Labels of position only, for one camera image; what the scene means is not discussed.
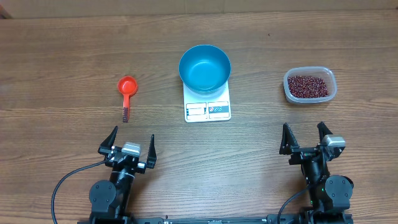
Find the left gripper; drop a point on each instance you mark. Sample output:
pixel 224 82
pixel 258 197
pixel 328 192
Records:
pixel 140 167

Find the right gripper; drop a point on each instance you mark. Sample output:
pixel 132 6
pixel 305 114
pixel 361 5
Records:
pixel 288 147

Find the red measuring scoop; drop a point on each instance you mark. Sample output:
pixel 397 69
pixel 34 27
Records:
pixel 128 87

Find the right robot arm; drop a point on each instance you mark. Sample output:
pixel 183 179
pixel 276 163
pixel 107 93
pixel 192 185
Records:
pixel 329 194

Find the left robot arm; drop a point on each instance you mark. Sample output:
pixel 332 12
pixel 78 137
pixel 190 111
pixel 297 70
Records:
pixel 109 198

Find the white digital kitchen scale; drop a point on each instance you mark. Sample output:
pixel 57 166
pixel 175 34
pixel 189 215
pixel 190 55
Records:
pixel 212 107

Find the blue bowl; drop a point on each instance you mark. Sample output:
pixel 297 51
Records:
pixel 204 69

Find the red adzuki beans in container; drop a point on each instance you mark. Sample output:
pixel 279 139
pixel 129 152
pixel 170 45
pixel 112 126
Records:
pixel 307 87

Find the clear plastic container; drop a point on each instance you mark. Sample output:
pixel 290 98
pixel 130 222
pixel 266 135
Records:
pixel 321 72

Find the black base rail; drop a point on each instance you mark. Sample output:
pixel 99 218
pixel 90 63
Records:
pixel 270 219

